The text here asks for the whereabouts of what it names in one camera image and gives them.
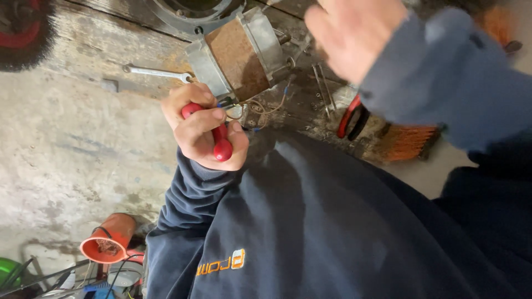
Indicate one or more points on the person's left hand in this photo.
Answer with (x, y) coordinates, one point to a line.
(195, 133)

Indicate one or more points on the person's right hand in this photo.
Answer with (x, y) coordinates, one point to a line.
(357, 33)

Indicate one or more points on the person's right fingers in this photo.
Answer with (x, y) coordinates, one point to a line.
(328, 31)

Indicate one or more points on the thin metal strips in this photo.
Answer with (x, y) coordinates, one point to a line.
(324, 89)

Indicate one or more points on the red and black pliers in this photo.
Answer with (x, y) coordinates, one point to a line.
(348, 118)

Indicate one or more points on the rusty electric motor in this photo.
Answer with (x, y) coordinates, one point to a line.
(237, 58)

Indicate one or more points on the orange bristle brush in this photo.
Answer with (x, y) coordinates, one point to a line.
(409, 143)

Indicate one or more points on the grey round metal housing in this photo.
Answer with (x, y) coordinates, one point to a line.
(189, 16)

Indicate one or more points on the orange fuzzy object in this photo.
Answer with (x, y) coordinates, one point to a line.
(496, 25)

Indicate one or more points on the silver combination wrench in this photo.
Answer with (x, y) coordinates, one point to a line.
(160, 73)

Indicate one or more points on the dark blue sweatshirt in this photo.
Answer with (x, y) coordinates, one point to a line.
(332, 232)

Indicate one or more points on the small grey metal plate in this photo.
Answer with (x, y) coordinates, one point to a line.
(109, 85)

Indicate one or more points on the orange plastic pipe socket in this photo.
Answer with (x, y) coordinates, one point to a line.
(110, 239)

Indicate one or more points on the black and red bristle wheel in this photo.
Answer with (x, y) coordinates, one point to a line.
(23, 35)

